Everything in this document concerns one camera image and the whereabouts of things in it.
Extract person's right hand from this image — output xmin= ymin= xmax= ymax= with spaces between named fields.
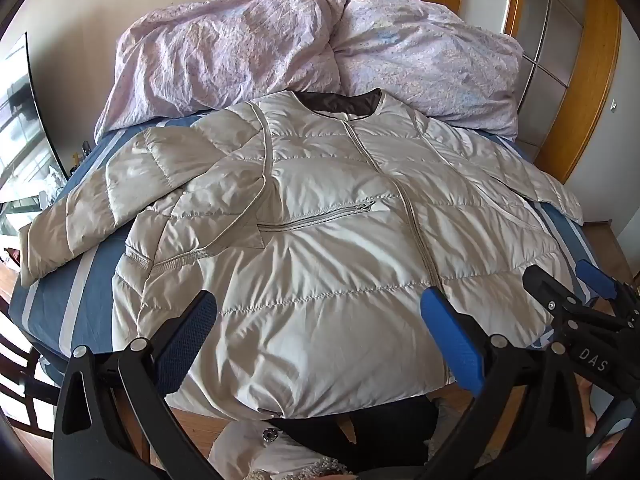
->
xmin=576 ymin=377 xmax=603 ymax=438

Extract person's black pants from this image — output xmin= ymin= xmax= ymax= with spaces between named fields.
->
xmin=275 ymin=392 xmax=453 ymax=480

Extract person's white top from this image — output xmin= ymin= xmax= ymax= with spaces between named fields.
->
xmin=207 ymin=420 xmax=351 ymax=480

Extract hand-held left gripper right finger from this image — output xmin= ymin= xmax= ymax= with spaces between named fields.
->
xmin=420 ymin=287 xmax=588 ymax=480

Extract beige quilted down jacket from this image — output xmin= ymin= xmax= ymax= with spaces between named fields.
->
xmin=20 ymin=87 xmax=586 ymax=418

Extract pink floral duvet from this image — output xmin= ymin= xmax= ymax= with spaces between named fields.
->
xmin=95 ymin=0 xmax=523 ymax=141

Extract window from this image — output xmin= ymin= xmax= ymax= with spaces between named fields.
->
xmin=0 ymin=32 xmax=68 ymax=221

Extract wooden door frame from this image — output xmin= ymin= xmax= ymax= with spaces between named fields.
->
xmin=409 ymin=0 xmax=623 ymax=186

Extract blue striped bed sheet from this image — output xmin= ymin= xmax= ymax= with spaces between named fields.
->
xmin=10 ymin=115 xmax=601 ymax=376

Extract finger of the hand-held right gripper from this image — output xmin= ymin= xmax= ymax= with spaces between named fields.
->
xmin=522 ymin=263 xmax=577 ymax=322
xmin=574 ymin=258 xmax=640 ymax=314

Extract frosted glass door panel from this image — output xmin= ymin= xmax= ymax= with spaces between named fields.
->
xmin=517 ymin=0 xmax=593 ymax=96

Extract dark wooden chair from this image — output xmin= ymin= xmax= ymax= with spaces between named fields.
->
xmin=0 ymin=330 xmax=58 ymax=426

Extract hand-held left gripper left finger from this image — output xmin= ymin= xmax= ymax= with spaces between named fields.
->
xmin=52 ymin=289 xmax=218 ymax=480

